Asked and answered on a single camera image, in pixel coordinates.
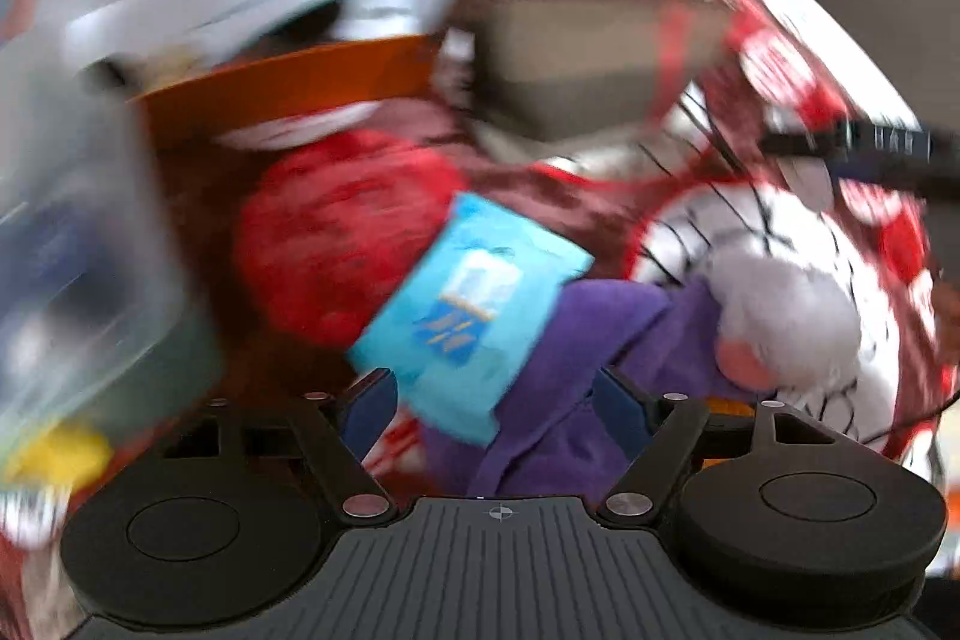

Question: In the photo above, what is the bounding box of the purple plush slipper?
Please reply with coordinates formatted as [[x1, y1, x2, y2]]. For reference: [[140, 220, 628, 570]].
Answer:
[[421, 278, 755, 505]]

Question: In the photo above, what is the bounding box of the teal wet wipes pack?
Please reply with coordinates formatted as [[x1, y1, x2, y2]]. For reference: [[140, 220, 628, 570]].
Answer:
[[348, 193, 594, 447]]

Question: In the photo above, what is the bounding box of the white textured cloth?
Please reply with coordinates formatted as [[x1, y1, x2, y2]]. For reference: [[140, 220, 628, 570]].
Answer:
[[703, 248, 862, 393]]

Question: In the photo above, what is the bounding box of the orange honeycomb silicone mat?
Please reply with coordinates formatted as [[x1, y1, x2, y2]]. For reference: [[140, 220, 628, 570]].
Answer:
[[698, 398, 755, 468]]

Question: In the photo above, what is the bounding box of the red patterned fleece blanket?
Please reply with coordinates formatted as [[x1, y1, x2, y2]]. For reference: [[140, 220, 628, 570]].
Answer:
[[0, 0, 960, 640]]

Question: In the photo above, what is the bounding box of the brown striped zip pouch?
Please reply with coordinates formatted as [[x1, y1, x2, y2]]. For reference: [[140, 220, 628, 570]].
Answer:
[[454, 0, 736, 145]]

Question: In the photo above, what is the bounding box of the orange cardboard box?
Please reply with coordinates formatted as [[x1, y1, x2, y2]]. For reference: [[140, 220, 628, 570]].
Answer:
[[0, 0, 452, 146]]

